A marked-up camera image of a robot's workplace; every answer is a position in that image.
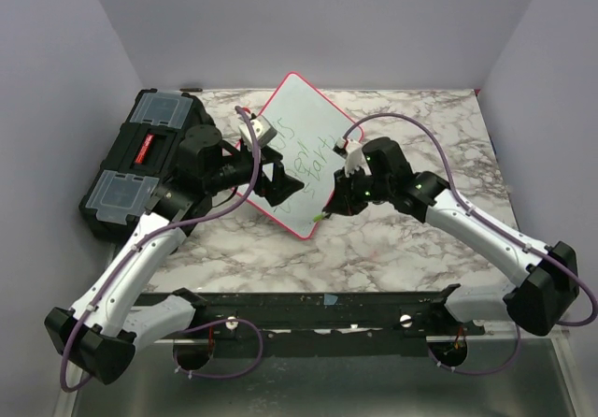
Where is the black toolbox with clear lids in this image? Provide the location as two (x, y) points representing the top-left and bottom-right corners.
(78, 89), (213, 243)

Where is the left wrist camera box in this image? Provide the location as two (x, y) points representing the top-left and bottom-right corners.
(238, 115), (278, 150)

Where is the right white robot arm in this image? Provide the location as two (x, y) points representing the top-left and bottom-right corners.
(324, 137), (579, 336)

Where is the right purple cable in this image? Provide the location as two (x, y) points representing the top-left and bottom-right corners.
(343, 112), (598, 376)

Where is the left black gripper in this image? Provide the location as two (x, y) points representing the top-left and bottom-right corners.
(206, 142), (305, 205)

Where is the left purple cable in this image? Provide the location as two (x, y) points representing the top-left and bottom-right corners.
(59, 105), (265, 393)

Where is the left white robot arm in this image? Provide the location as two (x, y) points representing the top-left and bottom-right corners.
(44, 116), (304, 392)

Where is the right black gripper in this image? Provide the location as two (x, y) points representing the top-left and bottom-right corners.
(326, 164), (392, 217)

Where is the pink framed whiteboard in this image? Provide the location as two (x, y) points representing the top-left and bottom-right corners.
(248, 72), (353, 239)

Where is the blue tape piece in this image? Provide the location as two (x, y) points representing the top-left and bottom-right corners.
(322, 294), (338, 307)

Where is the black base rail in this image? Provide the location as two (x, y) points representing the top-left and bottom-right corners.
(177, 289), (485, 357)

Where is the purple cable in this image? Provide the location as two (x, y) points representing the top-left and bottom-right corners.
(343, 112), (598, 376)
(59, 105), (265, 393)

